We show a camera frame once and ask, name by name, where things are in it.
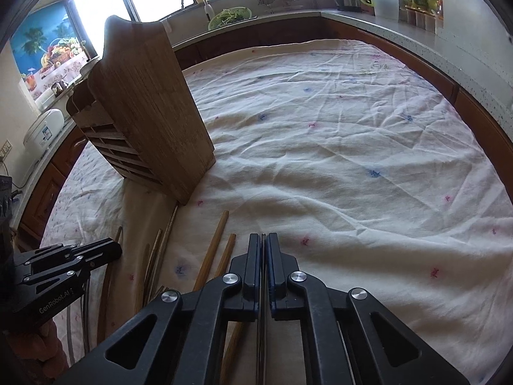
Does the white floral tablecloth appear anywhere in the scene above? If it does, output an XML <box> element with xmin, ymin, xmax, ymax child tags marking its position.
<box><xmin>42</xmin><ymin>40</ymin><xmax>512</xmax><ymax>384</ymax></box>

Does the chrome kitchen faucet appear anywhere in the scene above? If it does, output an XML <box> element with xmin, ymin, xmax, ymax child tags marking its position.
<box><xmin>181</xmin><ymin>0</ymin><xmax>215</xmax><ymax>21</ymax></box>

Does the green colander with vegetables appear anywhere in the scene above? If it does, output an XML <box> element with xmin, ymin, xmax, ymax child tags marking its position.
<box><xmin>208</xmin><ymin>7</ymin><xmax>252</xmax><ymax>30</ymax></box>

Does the spice jar rack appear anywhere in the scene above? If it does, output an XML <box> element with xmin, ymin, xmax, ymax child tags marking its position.
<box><xmin>399</xmin><ymin>0</ymin><xmax>443</xmax><ymax>34</ymax></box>

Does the wooden utensil holder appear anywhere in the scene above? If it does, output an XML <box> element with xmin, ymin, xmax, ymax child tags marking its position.
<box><xmin>66</xmin><ymin>16</ymin><xmax>216</xmax><ymax>204</ymax></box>

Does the person's left hand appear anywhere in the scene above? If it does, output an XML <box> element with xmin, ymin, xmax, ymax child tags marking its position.
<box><xmin>6</xmin><ymin>319</ymin><xmax>69</xmax><ymax>384</ymax></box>

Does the white rice cooker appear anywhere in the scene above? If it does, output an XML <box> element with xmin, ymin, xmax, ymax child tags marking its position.
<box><xmin>23</xmin><ymin>109</ymin><xmax>64</xmax><ymax>158</ymax></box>

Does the tropical fruit poster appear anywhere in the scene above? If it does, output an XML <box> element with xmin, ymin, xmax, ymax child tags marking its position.
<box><xmin>10</xmin><ymin>3</ymin><xmax>89</xmax><ymax>100</ymax></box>

